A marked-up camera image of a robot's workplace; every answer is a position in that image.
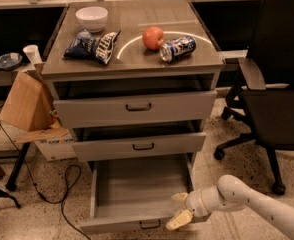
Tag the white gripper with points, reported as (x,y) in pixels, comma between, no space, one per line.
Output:
(196,203)

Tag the grey bottom drawer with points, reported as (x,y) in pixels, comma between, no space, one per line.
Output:
(135,194)

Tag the grey drawer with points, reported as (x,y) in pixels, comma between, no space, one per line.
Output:
(135,194)
(126,110)
(139,147)

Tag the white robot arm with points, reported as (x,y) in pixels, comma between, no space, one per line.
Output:
(229,194)

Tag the grey middle drawer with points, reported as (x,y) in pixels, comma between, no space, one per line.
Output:
(139,147)

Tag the grey drawer cabinet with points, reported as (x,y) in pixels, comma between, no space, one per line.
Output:
(133,70)

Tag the grey top drawer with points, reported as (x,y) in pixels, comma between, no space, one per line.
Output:
(126,110)

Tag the white printed cardboard box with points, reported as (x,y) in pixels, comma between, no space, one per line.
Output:
(56,148)

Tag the black office chair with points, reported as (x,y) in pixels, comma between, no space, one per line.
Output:
(262,94)

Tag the blue soda can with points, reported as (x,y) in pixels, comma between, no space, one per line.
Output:
(177,48)

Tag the red apple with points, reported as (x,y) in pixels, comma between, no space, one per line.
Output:
(153,38)

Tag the black table leg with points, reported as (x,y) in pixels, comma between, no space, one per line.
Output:
(11,183)

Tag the brown cardboard box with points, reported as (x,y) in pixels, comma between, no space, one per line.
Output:
(29,107)

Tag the blue chip bag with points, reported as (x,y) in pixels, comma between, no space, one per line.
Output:
(86,46)

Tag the white bowl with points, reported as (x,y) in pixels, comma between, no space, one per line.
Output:
(92,18)

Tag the white paper cup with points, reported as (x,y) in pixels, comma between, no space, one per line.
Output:
(32,53)

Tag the dark blue plate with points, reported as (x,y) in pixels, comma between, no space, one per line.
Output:
(10,61)

